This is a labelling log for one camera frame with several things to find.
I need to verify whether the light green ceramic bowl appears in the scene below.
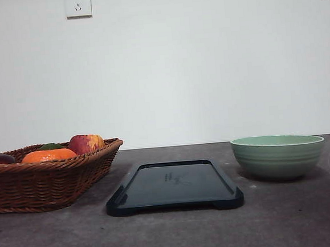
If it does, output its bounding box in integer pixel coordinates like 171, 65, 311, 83
231, 134, 324, 180

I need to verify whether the brown wicker basket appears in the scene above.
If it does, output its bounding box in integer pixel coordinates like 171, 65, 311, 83
0, 138, 123, 214

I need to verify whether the dark teal rectangular tray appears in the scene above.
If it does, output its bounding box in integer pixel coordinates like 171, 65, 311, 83
107, 160, 244, 217

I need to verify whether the red yellow apple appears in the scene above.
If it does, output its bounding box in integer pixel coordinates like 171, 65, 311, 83
69, 134, 105, 155

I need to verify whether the dark green fruit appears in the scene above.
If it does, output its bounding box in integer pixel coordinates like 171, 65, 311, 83
39, 143, 64, 151

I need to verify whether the orange fruit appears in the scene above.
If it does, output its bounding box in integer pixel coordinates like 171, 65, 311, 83
21, 149, 77, 164

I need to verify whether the white wall socket left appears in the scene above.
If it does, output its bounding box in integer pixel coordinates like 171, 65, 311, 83
64, 0, 92, 20

